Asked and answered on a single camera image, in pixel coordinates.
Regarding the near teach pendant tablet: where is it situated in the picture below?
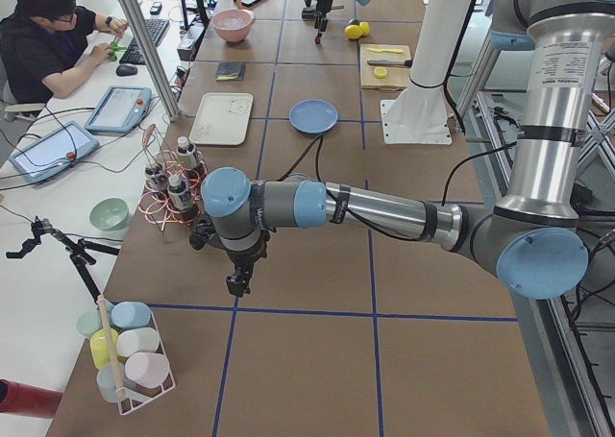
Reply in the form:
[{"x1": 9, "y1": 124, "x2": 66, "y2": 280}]
[{"x1": 9, "y1": 121, "x2": 99, "y2": 183}]

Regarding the dark drink bottle front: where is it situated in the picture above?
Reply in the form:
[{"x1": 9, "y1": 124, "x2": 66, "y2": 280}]
[{"x1": 168, "y1": 174, "x2": 200, "y2": 223}]

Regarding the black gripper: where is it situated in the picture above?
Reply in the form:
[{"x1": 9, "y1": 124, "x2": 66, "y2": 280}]
[
  {"x1": 304, "y1": 0, "x2": 333, "y2": 38},
  {"x1": 188, "y1": 215, "x2": 270, "y2": 297}
]

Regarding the yellow cup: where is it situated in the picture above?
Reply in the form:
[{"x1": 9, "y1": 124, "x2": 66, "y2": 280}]
[{"x1": 89, "y1": 328, "x2": 111, "y2": 370}]

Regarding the lemon half slice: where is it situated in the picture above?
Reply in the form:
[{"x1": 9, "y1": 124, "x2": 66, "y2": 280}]
[{"x1": 373, "y1": 66, "x2": 388, "y2": 80}]

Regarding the cream bear tray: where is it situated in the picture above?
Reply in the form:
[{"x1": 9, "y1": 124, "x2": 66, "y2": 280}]
[{"x1": 188, "y1": 92, "x2": 254, "y2": 146}]

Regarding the green bowl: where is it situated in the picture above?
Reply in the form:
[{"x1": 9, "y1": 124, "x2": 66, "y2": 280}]
[{"x1": 89, "y1": 198, "x2": 130, "y2": 231}]

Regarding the blue plate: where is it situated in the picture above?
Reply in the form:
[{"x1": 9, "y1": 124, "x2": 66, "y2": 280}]
[{"x1": 288, "y1": 99, "x2": 338, "y2": 134}]

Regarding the pink cup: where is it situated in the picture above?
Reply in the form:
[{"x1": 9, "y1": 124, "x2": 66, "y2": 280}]
[{"x1": 124, "y1": 352, "x2": 170, "y2": 389}]

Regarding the yellow plastic knife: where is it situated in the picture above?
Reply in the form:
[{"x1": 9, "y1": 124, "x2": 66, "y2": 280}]
[{"x1": 366, "y1": 47, "x2": 405, "y2": 54}]

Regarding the red cylinder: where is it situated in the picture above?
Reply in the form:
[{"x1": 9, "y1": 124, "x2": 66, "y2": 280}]
[{"x1": 1, "y1": 379, "x2": 62, "y2": 419}]

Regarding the wooden cutting board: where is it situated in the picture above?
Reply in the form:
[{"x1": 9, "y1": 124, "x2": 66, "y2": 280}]
[{"x1": 359, "y1": 44, "x2": 412, "y2": 89}]

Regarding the black computer mouse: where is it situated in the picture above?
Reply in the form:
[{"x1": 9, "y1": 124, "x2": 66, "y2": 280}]
[{"x1": 115, "y1": 63, "x2": 138, "y2": 77}]

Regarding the far teach pendant tablet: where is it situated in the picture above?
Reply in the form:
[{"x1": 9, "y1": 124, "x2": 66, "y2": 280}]
[{"x1": 85, "y1": 85, "x2": 152, "y2": 134}]

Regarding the round yellow lemon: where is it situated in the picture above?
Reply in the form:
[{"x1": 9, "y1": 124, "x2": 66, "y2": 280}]
[{"x1": 344, "y1": 24, "x2": 363, "y2": 40}]

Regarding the dark drink bottle back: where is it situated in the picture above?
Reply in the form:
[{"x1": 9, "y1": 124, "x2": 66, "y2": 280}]
[{"x1": 177, "y1": 136, "x2": 201, "y2": 175}]

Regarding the aluminium frame post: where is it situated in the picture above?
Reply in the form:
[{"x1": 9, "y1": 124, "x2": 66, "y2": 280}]
[{"x1": 118, "y1": 0, "x2": 181, "y2": 122}]

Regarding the oval yellow lemon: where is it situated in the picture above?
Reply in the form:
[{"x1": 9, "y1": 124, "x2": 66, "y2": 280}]
[{"x1": 358, "y1": 21, "x2": 371, "y2": 36}]

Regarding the grey yellow cloth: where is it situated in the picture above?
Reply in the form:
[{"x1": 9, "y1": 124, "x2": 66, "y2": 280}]
[{"x1": 215, "y1": 61, "x2": 246, "y2": 82}]

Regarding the light blue lower cup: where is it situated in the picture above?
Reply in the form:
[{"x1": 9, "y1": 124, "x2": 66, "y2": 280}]
[{"x1": 96, "y1": 363, "x2": 135, "y2": 403}]

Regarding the teach pendant tablet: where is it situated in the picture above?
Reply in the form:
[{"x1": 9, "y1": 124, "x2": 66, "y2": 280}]
[
  {"x1": 85, "y1": 85, "x2": 152, "y2": 134},
  {"x1": 9, "y1": 121, "x2": 99, "y2": 183}
]

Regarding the dark drink bottle left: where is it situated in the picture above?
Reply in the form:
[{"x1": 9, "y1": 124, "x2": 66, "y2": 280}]
[{"x1": 145, "y1": 163, "x2": 168, "y2": 192}]

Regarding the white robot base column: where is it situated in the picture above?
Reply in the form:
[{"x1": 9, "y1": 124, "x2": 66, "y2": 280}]
[{"x1": 381, "y1": 0, "x2": 476, "y2": 145}]

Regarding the pink bowl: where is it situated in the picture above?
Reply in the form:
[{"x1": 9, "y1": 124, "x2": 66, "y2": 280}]
[{"x1": 210, "y1": 9, "x2": 255, "y2": 43}]

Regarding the copper wire bottle rack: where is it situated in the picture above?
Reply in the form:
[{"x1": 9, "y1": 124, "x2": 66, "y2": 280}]
[{"x1": 137, "y1": 124, "x2": 209, "y2": 231}]

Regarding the dark drink bottle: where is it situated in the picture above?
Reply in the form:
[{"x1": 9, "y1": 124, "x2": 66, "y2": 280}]
[
  {"x1": 168, "y1": 174, "x2": 200, "y2": 223},
  {"x1": 177, "y1": 136, "x2": 201, "y2": 175},
  {"x1": 145, "y1": 163, "x2": 168, "y2": 192}
]

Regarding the white cup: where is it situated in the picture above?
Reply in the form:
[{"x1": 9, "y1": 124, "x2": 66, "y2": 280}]
[{"x1": 116, "y1": 327, "x2": 160, "y2": 357}]

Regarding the metal scoop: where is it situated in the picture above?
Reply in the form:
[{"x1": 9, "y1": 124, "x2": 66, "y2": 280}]
[{"x1": 301, "y1": 5, "x2": 344, "y2": 20}]

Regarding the pale green cup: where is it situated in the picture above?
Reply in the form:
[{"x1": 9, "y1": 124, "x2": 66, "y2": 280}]
[{"x1": 76, "y1": 310, "x2": 103, "y2": 339}]

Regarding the green toy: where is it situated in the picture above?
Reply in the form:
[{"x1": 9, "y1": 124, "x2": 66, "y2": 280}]
[{"x1": 109, "y1": 40, "x2": 127, "y2": 61}]

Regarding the white wire cup rack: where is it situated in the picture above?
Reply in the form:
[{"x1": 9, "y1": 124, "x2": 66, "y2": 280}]
[{"x1": 97, "y1": 295, "x2": 176, "y2": 416}]

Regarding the black keyboard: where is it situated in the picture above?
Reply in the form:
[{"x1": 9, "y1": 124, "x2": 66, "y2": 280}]
[{"x1": 118, "y1": 17, "x2": 171, "y2": 65}]

